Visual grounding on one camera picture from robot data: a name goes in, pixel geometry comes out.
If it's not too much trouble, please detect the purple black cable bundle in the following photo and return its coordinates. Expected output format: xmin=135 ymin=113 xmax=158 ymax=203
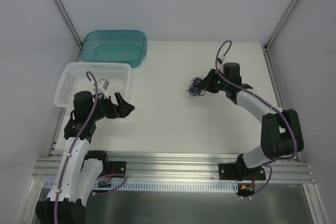
xmin=184 ymin=76 xmax=208 ymax=97

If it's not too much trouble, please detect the aluminium frame post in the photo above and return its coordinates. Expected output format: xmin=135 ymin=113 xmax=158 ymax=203
xmin=53 ymin=0 xmax=83 ymax=48
xmin=264 ymin=0 xmax=299 ymax=52

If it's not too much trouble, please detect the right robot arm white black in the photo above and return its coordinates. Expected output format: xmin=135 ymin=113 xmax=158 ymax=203
xmin=197 ymin=62 xmax=304 ymax=181

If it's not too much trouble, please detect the teal translucent plastic tub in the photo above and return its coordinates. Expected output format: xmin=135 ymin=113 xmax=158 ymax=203
xmin=80 ymin=30 xmax=148 ymax=68

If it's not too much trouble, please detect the right aluminium frame post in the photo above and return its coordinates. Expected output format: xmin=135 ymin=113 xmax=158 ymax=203
xmin=264 ymin=0 xmax=299 ymax=52

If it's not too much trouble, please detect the white slotted cable duct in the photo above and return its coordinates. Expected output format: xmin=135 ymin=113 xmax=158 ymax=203
xmin=43 ymin=179 xmax=240 ymax=193

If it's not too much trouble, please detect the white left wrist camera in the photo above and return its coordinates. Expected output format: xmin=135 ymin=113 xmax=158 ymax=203
xmin=93 ymin=78 xmax=110 ymax=99

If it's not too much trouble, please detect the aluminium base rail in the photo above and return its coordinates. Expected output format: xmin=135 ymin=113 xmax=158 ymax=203
xmin=31 ymin=152 xmax=316 ymax=184

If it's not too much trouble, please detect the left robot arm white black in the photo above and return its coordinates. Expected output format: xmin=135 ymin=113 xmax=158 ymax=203
xmin=35 ymin=91 xmax=135 ymax=223

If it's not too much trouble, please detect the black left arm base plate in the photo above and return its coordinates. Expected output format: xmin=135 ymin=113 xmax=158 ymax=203
xmin=108 ymin=161 xmax=127 ymax=178

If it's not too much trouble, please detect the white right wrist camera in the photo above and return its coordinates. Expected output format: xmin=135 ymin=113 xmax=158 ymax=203
xmin=216 ymin=56 xmax=227 ymax=65

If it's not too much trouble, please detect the white perforated plastic basket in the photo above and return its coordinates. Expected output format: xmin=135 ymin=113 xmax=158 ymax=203
xmin=54 ymin=62 xmax=132 ymax=108

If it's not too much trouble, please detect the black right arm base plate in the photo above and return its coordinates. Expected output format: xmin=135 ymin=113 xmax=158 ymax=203
xmin=218 ymin=163 xmax=266 ymax=182

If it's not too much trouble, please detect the left aluminium frame post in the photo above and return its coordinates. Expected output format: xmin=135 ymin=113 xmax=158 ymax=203
xmin=53 ymin=0 xmax=83 ymax=48

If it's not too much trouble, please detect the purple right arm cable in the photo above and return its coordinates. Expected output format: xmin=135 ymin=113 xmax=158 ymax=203
xmin=215 ymin=40 xmax=299 ymax=200

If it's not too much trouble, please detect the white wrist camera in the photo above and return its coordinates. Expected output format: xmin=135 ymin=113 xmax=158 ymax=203
xmin=93 ymin=78 xmax=110 ymax=99
xmin=216 ymin=56 xmax=227 ymax=65

